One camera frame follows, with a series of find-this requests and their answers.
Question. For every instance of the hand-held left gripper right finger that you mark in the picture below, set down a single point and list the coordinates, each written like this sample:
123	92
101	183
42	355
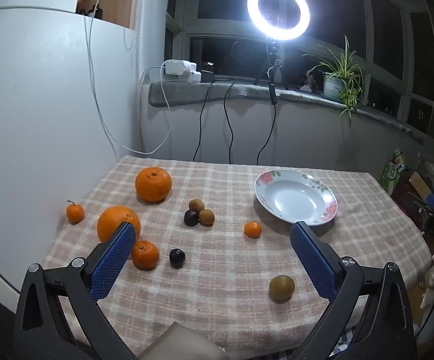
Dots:
312	262

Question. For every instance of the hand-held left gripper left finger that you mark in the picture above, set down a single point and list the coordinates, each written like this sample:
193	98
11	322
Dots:
110	266

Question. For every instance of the medium mandarin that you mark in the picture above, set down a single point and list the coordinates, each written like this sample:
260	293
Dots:
146	255

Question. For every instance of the large smooth orange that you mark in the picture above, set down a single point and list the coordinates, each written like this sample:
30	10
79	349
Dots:
113	221

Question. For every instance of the small mandarin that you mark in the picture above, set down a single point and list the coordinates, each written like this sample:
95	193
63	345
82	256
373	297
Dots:
253	230

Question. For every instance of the white floral plate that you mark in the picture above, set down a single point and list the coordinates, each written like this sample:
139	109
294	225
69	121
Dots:
294	197

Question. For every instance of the dark purple plum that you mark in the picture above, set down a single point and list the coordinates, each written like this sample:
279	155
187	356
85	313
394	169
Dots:
177	258
190	218

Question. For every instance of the brown kiwi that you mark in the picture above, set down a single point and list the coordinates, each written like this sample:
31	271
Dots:
207	218
196	204

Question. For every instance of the cardboard box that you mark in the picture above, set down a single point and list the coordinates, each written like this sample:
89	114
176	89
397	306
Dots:
417	187

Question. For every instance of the greenish brown round fruit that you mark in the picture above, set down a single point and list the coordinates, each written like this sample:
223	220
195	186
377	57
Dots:
281	288

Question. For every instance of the green snack bag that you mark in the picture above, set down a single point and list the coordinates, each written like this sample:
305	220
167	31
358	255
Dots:
393	174

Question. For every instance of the small tangerine with stem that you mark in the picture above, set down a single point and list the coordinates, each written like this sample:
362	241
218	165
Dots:
75	213

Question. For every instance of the person's striped clothing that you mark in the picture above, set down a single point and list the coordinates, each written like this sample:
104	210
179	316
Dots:
346	341

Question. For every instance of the pink checked tablecloth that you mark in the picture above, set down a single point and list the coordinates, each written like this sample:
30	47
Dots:
224	270

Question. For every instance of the large orange with green stem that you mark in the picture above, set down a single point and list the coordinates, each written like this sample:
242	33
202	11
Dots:
153	184

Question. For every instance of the beige chair back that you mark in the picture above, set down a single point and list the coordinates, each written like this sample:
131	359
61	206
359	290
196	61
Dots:
183	345

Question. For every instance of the grey plant pot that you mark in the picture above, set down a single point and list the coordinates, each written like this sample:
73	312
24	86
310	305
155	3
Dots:
333	86

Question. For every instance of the spider plant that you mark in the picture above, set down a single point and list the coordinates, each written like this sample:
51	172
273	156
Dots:
342	67

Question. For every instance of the white refrigerator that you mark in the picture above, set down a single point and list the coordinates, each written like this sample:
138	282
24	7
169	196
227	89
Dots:
33	120

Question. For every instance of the small dark potted plant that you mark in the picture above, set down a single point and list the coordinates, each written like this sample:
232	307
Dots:
312	80

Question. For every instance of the white power adapter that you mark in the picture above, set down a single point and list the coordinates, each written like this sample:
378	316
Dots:
175	68

